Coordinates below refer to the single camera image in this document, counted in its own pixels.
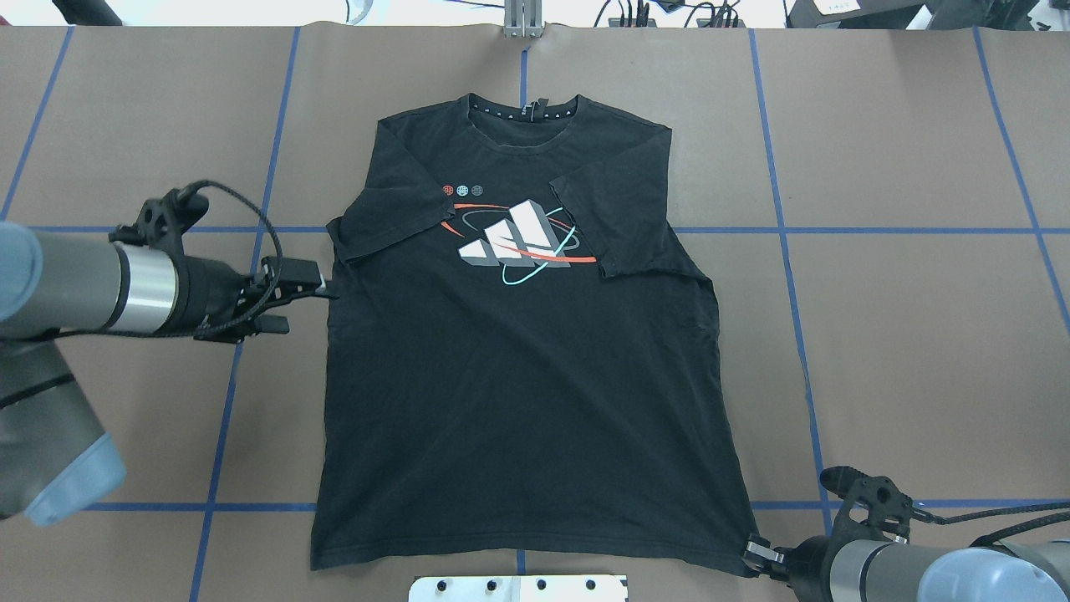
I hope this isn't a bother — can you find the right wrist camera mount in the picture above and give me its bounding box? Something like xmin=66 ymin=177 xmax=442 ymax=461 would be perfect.
xmin=819 ymin=466 xmax=915 ymax=543

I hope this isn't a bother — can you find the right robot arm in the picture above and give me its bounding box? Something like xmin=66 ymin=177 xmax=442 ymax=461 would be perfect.
xmin=742 ymin=537 xmax=1069 ymax=601

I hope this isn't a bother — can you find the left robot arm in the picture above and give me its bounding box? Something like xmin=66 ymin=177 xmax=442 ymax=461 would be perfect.
xmin=1 ymin=222 xmax=335 ymax=526

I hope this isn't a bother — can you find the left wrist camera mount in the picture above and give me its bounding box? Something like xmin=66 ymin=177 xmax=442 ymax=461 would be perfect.
xmin=108 ymin=186 xmax=210 ymax=256

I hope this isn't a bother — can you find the black cable bundle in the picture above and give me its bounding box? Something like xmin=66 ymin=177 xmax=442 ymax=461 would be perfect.
xmin=594 ymin=0 xmax=746 ymax=29

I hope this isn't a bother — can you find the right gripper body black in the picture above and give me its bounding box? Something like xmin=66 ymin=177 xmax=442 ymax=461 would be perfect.
xmin=781 ymin=538 xmax=836 ymax=597

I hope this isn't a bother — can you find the aluminium frame post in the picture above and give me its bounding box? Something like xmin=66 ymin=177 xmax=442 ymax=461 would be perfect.
xmin=503 ymin=0 xmax=545 ymax=38

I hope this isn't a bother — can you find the black graphic t-shirt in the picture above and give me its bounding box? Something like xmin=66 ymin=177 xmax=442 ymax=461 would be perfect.
xmin=310 ymin=93 xmax=759 ymax=578

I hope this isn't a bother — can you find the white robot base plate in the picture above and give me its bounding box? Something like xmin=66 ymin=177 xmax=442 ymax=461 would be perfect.
xmin=406 ymin=573 xmax=629 ymax=601

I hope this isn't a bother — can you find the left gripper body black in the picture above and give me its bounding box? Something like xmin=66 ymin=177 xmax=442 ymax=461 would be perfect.
xmin=171 ymin=254 xmax=263 ymax=344

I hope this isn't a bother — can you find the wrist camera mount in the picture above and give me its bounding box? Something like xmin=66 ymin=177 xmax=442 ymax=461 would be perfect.
xmin=819 ymin=466 xmax=915 ymax=543
xmin=108 ymin=186 xmax=210 ymax=256

